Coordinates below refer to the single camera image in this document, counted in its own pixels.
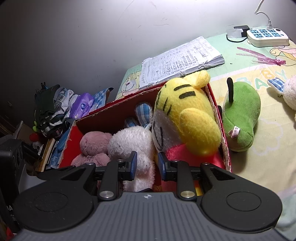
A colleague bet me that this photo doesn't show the pink plastic ribbon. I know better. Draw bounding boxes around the pink plastic ribbon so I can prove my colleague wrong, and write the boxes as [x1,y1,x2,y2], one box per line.
[236,47,287,66]

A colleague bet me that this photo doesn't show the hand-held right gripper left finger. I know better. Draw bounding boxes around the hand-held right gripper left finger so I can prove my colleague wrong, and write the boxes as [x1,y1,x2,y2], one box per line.
[38,151,138,202]

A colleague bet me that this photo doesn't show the yellow tiger plush toy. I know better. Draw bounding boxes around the yellow tiger plush toy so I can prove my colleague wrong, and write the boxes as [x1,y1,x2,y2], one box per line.
[151,70,222,167]

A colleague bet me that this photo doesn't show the dark green garment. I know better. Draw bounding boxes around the dark green garment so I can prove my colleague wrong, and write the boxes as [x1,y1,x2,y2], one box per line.
[35,85,60,121]

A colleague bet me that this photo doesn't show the black adapter cable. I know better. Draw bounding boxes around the black adapter cable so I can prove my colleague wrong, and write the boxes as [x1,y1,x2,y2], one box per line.
[226,34,248,43]

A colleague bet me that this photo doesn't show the white rabbit plush toy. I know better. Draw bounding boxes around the white rabbit plush toy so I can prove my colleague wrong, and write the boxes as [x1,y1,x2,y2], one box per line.
[108,102,156,193]
[267,75,296,122]

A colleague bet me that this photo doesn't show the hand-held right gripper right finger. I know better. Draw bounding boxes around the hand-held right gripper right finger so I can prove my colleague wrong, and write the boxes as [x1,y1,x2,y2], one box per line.
[158,152,245,200]

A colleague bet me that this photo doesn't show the white patterned garment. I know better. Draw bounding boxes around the white patterned garment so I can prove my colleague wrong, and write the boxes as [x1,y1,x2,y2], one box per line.
[54,87,74,112]

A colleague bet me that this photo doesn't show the black white striped cloth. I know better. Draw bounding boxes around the black white striped cloth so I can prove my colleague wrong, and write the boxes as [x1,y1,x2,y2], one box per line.
[38,111,70,137]

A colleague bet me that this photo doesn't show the blue checked cloth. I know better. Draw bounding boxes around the blue checked cloth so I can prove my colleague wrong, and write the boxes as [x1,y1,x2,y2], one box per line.
[47,88,114,169]

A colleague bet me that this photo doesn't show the white power strip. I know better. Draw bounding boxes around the white power strip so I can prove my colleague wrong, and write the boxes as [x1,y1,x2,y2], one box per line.
[246,27,290,47]

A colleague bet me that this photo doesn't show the red cardboard box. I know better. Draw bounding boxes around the red cardboard box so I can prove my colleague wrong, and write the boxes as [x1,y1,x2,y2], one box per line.
[58,80,232,193]

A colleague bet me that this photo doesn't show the pink plush toy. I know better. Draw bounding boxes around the pink plush toy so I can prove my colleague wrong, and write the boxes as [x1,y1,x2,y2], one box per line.
[70,131,114,167]

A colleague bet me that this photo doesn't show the green plush toy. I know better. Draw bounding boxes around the green plush toy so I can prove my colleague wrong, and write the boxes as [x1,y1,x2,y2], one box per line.
[222,77,261,152]

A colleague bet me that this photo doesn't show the purple tissue pack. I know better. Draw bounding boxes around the purple tissue pack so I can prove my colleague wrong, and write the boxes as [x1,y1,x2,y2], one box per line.
[69,93,95,118]

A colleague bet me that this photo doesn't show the open handwritten notebook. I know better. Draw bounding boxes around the open handwritten notebook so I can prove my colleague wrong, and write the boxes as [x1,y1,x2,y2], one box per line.
[138,36,225,90]

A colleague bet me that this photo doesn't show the white power cable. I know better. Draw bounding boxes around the white power cable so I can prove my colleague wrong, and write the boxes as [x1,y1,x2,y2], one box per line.
[254,0,273,30]

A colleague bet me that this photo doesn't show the stack of books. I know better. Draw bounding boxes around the stack of books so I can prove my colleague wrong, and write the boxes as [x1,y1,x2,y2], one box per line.
[35,138,57,172]

